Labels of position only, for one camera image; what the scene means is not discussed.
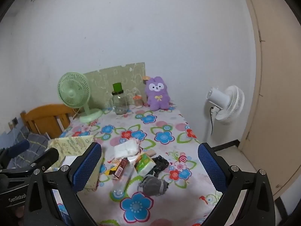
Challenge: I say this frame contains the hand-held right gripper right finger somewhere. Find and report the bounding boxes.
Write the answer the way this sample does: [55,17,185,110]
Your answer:
[197,142,275,226]

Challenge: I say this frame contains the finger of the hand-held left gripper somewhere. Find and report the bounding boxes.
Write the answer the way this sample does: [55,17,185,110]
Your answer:
[0,139,30,170]
[14,147,60,173]

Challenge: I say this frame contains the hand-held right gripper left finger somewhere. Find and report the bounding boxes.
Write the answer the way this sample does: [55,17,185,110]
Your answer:
[24,142,103,226]

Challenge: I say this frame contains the yellow cartoon packet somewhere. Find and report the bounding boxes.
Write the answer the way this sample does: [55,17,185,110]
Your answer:
[105,159,123,176]

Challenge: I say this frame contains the yellow fabric storage box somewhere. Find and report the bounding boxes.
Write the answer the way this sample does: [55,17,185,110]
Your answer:
[47,135,104,191]

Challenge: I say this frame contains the red snack box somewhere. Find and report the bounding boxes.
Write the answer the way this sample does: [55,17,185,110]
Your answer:
[114,158,129,178]

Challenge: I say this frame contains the clear plastic bottle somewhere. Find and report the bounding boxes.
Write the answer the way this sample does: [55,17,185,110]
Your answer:
[112,163,135,197]

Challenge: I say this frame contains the white cloth bundle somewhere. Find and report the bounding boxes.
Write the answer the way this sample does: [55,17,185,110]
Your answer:
[114,138,140,158]

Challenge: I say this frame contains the orange green cardboard box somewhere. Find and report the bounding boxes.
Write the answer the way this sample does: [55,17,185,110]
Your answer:
[135,153,156,176]

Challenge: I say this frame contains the grey sock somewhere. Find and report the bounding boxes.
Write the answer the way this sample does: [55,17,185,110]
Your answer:
[139,175,169,197]

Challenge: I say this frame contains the blue plaid pillow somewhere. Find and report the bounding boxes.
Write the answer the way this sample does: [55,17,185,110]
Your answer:
[0,125,50,170]

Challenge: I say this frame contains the wooden chair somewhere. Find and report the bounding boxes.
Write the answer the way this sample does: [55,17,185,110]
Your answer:
[21,104,81,139]

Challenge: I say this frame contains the floral tablecloth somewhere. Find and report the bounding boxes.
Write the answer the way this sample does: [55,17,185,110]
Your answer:
[50,101,226,226]

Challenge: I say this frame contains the white fan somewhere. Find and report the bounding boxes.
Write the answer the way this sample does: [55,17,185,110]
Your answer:
[206,85,245,125]

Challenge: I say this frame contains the glass jar with green cap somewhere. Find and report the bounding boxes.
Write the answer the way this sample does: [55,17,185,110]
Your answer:
[111,82,128,115]

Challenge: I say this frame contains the green desk fan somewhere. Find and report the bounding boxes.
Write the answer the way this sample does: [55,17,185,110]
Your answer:
[58,71,103,123]

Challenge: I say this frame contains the small glass jar orange lid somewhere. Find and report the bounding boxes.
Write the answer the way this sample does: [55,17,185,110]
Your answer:
[133,95,143,109]

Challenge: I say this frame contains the green patterned board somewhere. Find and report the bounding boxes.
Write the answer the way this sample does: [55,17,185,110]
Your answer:
[83,62,146,110]

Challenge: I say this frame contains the purple plush toy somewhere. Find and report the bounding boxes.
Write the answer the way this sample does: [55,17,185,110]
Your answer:
[144,76,171,111]

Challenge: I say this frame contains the beige wooden wardrobe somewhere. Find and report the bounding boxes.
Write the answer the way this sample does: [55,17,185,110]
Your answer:
[237,0,301,200]

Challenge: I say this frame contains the black fan cable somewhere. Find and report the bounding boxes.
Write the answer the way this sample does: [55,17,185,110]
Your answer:
[210,107,216,136]

